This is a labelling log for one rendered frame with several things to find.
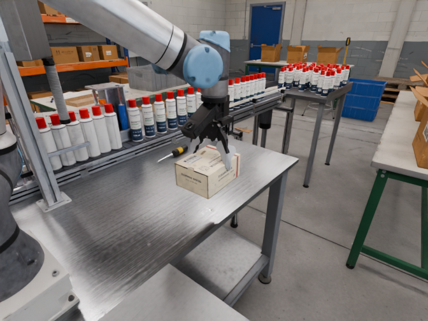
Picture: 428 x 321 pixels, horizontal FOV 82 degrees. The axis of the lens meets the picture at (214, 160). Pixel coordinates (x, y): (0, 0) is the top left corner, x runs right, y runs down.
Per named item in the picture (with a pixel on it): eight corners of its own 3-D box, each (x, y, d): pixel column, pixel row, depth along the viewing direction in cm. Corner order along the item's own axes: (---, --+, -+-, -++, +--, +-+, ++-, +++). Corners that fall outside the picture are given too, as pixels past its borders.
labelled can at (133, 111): (139, 137, 126) (133, 97, 116) (145, 140, 123) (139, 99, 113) (130, 141, 122) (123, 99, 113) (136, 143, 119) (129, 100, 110)
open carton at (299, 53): (282, 63, 540) (285, 44, 523) (290, 62, 569) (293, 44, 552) (301, 64, 515) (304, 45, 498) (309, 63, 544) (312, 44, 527)
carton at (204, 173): (209, 164, 85) (209, 144, 82) (239, 175, 79) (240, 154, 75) (176, 185, 74) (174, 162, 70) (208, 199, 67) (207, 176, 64)
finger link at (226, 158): (245, 162, 72) (232, 133, 71) (234, 169, 68) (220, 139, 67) (237, 165, 74) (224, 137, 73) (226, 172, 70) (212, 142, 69)
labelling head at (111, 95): (121, 132, 132) (112, 83, 120) (135, 138, 124) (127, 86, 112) (95, 140, 122) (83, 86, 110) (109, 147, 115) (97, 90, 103)
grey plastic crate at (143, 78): (165, 81, 326) (163, 63, 316) (188, 83, 306) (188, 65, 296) (128, 88, 281) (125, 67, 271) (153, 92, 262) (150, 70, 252)
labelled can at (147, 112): (151, 134, 131) (146, 94, 121) (157, 136, 128) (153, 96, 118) (142, 136, 127) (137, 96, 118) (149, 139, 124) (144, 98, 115)
